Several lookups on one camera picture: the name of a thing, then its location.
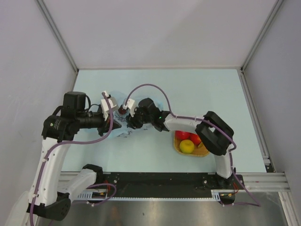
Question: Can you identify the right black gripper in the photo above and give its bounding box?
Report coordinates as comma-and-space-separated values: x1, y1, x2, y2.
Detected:
126, 106, 153, 131

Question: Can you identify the light blue plastic bag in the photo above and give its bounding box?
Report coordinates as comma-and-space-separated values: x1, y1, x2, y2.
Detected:
84, 91, 164, 138

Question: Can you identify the red fake fruit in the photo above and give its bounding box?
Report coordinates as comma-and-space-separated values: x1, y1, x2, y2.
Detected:
175, 130, 190, 140

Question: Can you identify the yellow green fake apple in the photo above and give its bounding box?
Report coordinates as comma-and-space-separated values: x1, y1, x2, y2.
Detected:
179, 139, 195, 154

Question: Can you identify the pink fake peach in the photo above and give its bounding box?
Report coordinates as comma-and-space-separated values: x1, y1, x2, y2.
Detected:
190, 133, 202, 145

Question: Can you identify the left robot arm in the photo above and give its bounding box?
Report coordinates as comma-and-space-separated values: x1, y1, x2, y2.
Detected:
27, 91, 120, 226

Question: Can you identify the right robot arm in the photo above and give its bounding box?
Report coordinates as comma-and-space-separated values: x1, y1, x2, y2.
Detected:
122, 98, 237, 189

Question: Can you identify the woven bamboo tray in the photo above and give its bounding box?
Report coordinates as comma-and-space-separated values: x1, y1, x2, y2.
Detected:
174, 136, 209, 157

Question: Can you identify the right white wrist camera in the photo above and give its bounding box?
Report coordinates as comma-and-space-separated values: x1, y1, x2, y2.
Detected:
122, 98, 137, 117

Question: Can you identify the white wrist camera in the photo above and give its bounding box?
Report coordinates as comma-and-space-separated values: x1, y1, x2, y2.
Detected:
122, 98, 137, 117
101, 91, 119, 121

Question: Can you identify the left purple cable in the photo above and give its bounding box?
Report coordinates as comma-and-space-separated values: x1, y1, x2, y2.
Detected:
29, 92, 118, 226

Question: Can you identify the purple cable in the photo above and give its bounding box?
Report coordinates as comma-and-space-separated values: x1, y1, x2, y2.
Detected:
126, 83, 261, 207
29, 92, 118, 226

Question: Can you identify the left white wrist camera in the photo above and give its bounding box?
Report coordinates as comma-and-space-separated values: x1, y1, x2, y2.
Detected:
101, 91, 119, 121

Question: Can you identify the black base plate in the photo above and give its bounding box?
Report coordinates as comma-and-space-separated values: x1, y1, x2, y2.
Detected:
103, 172, 243, 199

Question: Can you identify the white slotted cable duct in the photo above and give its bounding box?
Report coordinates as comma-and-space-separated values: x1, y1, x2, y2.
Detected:
75, 190, 221, 202

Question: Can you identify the aluminium frame rail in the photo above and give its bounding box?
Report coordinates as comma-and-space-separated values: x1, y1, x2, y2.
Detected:
58, 171, 292, 192

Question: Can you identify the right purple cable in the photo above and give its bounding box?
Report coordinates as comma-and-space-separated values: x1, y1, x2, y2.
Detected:
126, 83, 261, 207

